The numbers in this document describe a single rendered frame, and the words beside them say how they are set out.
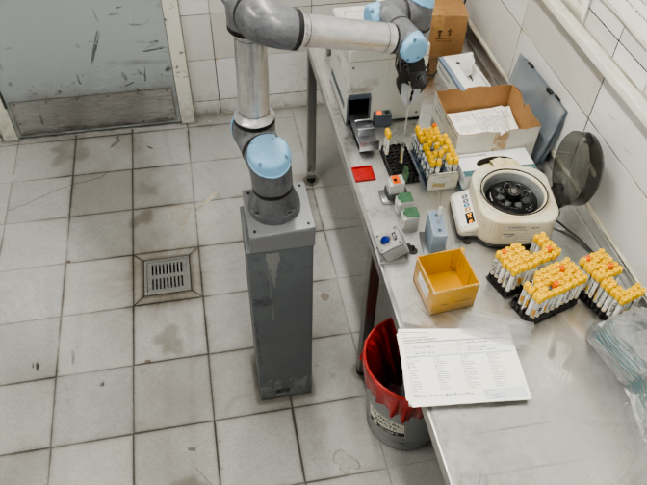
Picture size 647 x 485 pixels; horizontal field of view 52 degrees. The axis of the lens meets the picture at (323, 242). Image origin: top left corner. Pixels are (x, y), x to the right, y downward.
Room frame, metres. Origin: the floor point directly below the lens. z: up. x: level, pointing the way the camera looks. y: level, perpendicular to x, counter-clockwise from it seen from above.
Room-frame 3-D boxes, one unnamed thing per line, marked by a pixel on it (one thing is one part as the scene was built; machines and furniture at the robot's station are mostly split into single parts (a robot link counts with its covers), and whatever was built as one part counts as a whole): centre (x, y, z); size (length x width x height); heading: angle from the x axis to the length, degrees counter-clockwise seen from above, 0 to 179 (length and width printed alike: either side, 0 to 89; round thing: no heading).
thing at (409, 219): (1.40, -0.26, 0.91); 0.05 x 0.04 x 0.07; 102
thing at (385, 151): (1.68, -0.24, 0.93); 0.17 x 0.09 x 0.11; 12
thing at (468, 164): (1.63, -0.55, 0.92); 0.24 x 0.12 x 0.10; 102
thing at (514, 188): (1.45, -0.56, 0.97); 0.15 x 0.15 x 0.07
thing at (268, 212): (1.39, 0.15, 1.00); 0.15 x 0.15 x 0.10
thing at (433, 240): (1.33, -0.33, 0.92); 0.10 x 0.07 x 0.10; 4
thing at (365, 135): (1.83, -0.12, 0.92); 0.21 x 0.07 x 0.05; 12
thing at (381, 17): (1.64, -0.15, 1.43); 0.11 x 0.11 x 0.08; 23
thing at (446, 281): (1.15, -0.34, 0.93); 0.13 x 0.13 x 0.10; 17
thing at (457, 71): (2.16, -0.51, 0.94); 0.22 x 0.12 x 0.13; 16
